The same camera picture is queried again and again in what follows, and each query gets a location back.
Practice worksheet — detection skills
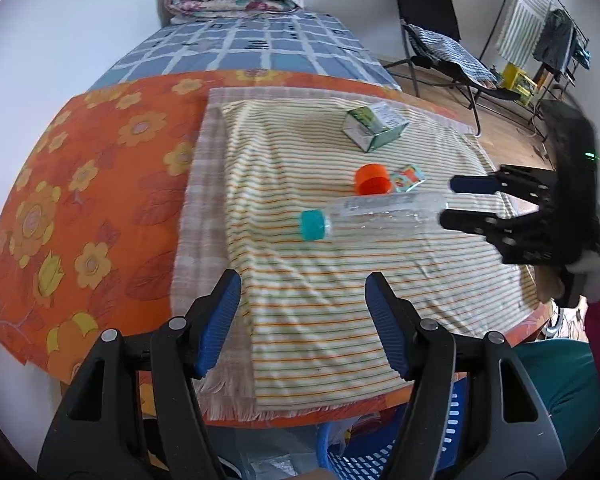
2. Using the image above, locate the clear bottle with teal cap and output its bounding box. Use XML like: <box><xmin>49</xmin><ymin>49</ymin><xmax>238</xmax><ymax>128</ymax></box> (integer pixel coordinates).
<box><xmin>300</xmin><ymin>191</ymin><xmax>451</xmax><ymax>242</ymax></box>

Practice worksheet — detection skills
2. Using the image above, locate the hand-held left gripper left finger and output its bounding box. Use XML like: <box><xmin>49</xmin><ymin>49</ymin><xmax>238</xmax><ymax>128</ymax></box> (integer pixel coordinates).
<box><xmin>37</xmin><ymin>269</ymin><xmax>243</xmax><ymax>480</ymax></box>

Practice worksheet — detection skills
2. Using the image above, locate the dark grey jacket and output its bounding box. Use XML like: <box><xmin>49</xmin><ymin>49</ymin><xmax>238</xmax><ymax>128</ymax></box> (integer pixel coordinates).
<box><xmin>532</xmin><ymin>9</ymin><xmax>576</xmax><ymax>78</ymax></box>

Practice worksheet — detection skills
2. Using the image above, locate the green striped towel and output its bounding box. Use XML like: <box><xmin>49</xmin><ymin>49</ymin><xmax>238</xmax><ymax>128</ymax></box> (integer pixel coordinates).
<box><xmin>497</xmin><ymin>0</ymin><xmax>556</xmax><ymax>63</ymax></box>

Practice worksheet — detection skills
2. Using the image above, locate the striped chair cushion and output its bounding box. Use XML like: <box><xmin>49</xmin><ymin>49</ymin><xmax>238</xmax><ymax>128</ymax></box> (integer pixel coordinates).
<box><xmin>405</xmin><ymin>24</ymin><xmax>498</xmax><ymax>86</ymax></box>

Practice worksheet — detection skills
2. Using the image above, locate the orange bottle cap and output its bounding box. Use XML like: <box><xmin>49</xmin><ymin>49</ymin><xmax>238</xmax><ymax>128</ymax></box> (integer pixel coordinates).
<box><xmin>355</xmin><ymin>164</ymin><xmax>393</xmax><ymax>196</ymax></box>

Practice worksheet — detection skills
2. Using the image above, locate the green drink carton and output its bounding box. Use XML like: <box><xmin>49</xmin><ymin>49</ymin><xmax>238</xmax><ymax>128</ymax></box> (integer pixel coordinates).
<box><xmin>342</xmin><ymin>102</ymin><xmax>410</xmax><ymax>153</ymax></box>

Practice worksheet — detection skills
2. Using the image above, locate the person's leg in teal trousers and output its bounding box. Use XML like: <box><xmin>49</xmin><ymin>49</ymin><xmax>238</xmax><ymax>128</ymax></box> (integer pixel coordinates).
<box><xmin>515</xmin><ymin>338</ymin><xmax>600</xmax><ymax>461</ymax></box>

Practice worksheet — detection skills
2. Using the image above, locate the blue plastic basket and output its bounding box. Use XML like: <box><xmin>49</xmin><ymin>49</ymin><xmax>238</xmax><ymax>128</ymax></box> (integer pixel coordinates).
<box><xmin>317</xmin><ymin>375</ymin><xmax>468</xmax><ymax>480</ymax></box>

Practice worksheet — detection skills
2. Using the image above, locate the orange floral tablecloth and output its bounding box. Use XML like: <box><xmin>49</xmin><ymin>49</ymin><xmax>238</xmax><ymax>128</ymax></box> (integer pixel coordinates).
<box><xmin>0</xmin><ymin>67</ymin><xmax>553</xmax><ymax>428</ymax></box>

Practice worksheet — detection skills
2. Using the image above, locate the yellow striped cloth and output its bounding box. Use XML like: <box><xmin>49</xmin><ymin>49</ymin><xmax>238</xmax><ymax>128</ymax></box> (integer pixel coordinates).
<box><xmin>217</xmin><ymin>96</ymin><xmax>538</xmax><ymax>413</ymax></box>

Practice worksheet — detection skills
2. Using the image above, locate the black folding chair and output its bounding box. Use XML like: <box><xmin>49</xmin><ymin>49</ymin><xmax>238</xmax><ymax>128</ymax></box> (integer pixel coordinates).
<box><xmin>391</xmin><ymin>0</ymin><xmax>523</xmax><ymax>136</ymax></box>

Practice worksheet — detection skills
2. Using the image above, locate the yellow plastic crate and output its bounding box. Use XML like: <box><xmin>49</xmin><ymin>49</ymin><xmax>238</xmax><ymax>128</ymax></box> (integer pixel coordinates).
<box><xmin>500</xmin><ymin>62</ymin><xmax>538</xmax><ymax>106</ymax></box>

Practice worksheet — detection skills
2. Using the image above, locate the black clothes rack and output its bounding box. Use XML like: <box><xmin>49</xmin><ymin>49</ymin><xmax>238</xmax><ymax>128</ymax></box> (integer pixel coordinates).
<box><xmin>480</xmin><ymin>0</ymin><xmax>592</xmax><ymax>126</ymax></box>

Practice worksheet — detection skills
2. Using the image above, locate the bed with blue plaid sheet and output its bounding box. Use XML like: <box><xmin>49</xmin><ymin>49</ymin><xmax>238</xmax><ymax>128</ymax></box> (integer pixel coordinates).
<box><xmin>87</xmin><ymin>10</ymin><xmax>401</xmax><ymax>93</ymax></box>

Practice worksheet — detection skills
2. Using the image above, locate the small colourful carton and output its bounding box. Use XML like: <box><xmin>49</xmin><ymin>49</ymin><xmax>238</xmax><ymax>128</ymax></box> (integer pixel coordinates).
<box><xmin>390</xmin><ymin>164</ymin><xmax>426</xmax><ymax>193</ymax></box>

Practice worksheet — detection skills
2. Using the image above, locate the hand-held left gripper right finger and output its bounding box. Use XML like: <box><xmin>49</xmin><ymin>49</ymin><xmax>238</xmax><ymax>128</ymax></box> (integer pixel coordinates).
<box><xmin>364</xmin><ymin>271</ymin><xmax>567</xmax><ymax>480</ymax></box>

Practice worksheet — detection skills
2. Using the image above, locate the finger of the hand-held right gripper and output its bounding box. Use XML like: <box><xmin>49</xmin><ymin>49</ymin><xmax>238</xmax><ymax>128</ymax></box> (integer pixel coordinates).
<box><xmin>450</xmin><ymin>166</ymin><xmax>556</xmax><ymax>206</ymax></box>
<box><xmin>439</xmin><ymin>208</ymin><xmax>543</xmax><ymax>261</ymax></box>

